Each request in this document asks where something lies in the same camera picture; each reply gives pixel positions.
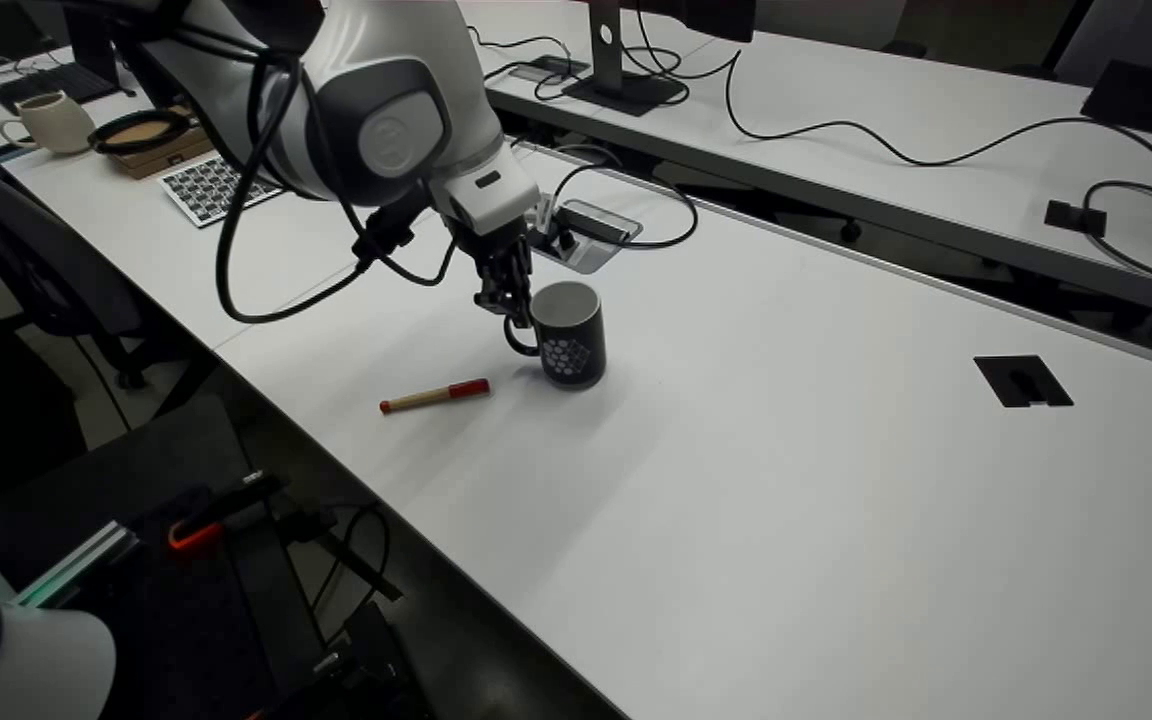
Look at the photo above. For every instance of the silver table grommet cover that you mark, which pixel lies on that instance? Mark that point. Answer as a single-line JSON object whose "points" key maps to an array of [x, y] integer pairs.
{"points": [[584, 236]]}

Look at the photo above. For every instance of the black office chair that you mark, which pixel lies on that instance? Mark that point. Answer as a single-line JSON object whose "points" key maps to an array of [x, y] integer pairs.
{"points": [[66, 287]]}

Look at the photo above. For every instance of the white cup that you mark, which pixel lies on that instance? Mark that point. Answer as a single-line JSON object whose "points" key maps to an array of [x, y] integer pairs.
{"points": [[59, 123]]}

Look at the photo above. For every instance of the white keyboard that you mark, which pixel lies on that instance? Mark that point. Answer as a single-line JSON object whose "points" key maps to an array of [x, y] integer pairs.
{"points": [[201, 194]]}

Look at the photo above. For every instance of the black power adapter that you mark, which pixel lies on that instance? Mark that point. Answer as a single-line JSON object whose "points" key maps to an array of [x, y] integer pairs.
{"points": [[1085, 221]]}

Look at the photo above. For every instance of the brown bowl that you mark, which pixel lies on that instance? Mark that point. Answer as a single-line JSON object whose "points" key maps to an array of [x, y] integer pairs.
{"points": [[151, 140]]}

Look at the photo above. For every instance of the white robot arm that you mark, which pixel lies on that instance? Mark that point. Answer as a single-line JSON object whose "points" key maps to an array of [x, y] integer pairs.
{"points": [[363, 102]]}

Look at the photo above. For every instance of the red and tan marker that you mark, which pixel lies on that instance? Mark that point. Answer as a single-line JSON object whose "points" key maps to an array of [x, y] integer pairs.
{"points": [[448, 394]]}

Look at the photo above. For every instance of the black monitor stand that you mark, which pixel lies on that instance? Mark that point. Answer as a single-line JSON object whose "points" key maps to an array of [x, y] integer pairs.
{"points": [[609, 83]]}

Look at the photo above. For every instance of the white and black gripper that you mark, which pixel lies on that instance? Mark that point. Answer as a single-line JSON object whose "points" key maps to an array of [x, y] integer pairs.
{"points": [[489, 212]]}

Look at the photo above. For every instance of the dark grey ceramic mug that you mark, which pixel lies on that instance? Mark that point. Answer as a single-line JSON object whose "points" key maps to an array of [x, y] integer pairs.
{"points": [[566, 334]]}

